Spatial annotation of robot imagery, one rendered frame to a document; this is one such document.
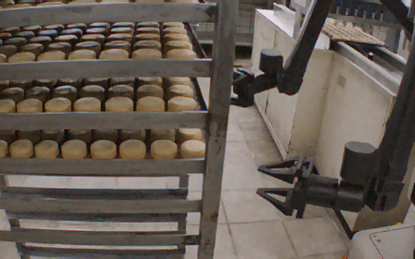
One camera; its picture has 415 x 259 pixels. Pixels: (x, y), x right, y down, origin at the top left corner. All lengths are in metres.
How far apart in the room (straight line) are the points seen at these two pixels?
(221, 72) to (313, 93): 1.75
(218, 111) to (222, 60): 0.08
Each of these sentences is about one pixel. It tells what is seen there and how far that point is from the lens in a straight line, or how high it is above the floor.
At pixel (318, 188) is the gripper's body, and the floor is 0.95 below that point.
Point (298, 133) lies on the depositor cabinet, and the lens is 2.40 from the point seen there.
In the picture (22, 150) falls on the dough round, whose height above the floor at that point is 0.97.
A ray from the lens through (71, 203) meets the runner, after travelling 0.75.
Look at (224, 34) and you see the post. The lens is 0.58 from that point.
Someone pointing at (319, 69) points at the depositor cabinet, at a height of 0.72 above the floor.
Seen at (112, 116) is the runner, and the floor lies 1.06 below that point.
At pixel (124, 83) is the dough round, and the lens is 0.79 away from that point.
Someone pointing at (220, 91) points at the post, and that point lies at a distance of 0.60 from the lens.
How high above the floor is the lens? 1.33
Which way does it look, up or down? 27 degrees down
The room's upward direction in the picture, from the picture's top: 4 degrees clockwise
